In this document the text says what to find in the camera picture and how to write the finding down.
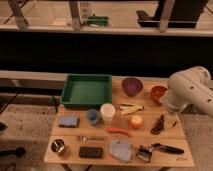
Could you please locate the yellow red apple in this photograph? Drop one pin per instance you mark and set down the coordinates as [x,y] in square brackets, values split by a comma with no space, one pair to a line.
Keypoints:
[136,121]

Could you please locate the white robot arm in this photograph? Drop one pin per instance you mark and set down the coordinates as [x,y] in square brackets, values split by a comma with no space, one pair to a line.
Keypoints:
[189,87]

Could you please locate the white paper cup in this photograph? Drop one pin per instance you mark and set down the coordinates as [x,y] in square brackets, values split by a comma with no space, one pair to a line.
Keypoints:
[107,112]

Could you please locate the blue plastic cup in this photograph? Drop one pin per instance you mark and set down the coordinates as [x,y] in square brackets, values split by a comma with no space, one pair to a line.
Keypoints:
[93,116]

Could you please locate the small metal cup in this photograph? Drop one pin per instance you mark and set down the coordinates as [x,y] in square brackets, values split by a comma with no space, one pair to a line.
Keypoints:
[58,146]

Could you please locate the purple bowl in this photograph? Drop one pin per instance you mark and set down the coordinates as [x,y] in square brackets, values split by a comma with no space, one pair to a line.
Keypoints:
[132,86]

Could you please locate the green plastic tray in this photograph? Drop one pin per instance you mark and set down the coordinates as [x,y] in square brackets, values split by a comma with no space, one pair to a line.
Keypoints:
[86,90]

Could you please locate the orange carrot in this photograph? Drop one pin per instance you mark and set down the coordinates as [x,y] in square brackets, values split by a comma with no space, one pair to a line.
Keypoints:
[118,130]

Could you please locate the orange red bowl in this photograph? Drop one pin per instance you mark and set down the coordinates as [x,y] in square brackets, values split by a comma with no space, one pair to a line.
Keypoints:
[156,93]

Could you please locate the blue sponge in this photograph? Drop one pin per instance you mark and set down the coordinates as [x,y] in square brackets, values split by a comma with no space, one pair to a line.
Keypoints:
[69,121]

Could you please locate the wooden folding table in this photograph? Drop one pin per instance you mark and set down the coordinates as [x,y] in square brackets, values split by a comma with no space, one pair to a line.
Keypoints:
[174,136]

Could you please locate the silver metal fork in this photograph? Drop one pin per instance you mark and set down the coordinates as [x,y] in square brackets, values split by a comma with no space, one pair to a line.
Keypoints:
[86,138]

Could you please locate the light blue cloth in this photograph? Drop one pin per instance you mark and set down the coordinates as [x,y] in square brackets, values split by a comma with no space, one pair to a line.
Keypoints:
[121,150]

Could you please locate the green box in background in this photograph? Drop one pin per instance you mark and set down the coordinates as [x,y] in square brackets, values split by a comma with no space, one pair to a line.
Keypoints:
[98,20]

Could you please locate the dark red grape bunch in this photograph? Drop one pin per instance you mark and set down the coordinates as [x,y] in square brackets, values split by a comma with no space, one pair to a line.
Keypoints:
[159,126]

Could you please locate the black rectangular block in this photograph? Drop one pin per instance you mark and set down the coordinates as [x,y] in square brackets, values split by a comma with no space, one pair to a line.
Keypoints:
[91,152]

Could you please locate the black machine in background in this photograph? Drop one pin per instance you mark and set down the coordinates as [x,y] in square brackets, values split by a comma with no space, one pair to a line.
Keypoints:
[185,14]

